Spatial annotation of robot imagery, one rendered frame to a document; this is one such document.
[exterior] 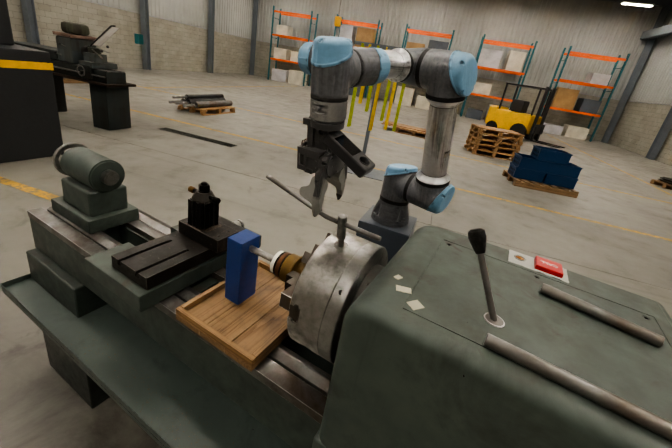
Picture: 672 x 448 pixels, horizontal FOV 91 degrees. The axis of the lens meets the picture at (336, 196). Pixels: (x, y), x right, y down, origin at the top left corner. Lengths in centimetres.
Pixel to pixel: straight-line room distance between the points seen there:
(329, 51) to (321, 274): 47
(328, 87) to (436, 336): 47
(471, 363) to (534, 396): 9
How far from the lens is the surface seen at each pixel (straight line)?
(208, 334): 106
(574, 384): 64
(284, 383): 98
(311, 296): 78
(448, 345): 61
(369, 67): 71
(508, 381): 62
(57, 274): 178
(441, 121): 108
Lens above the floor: 164
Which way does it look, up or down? 21 degrees down
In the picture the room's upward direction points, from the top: 10 degrees clockwise
